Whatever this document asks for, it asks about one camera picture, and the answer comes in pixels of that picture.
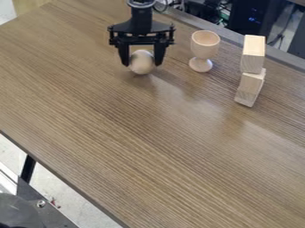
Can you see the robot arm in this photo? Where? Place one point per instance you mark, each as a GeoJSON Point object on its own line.
{"type": "Point", "coordinates": [141, 2]}

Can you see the black computer tower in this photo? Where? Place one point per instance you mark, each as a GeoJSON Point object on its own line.
{"type": "Point", "coordinates": [254, 13]}

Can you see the wooden block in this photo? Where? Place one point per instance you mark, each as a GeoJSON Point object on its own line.
{"type": "Point", "coordinates": [253, 53]}
{"type": "Point", "coordinates": [250, 87]}

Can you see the wooden ball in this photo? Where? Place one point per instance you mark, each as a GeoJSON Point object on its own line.
{"type": "Point", "coordinates": [141, 62]}

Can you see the wooden cup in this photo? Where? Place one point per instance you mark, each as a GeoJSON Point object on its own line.
{"type": "Point", "coordinates": [203, 49]}

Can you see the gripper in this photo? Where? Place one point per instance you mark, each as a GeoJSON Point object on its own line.
{"type": "Point", "coordinates": [141, 26]}

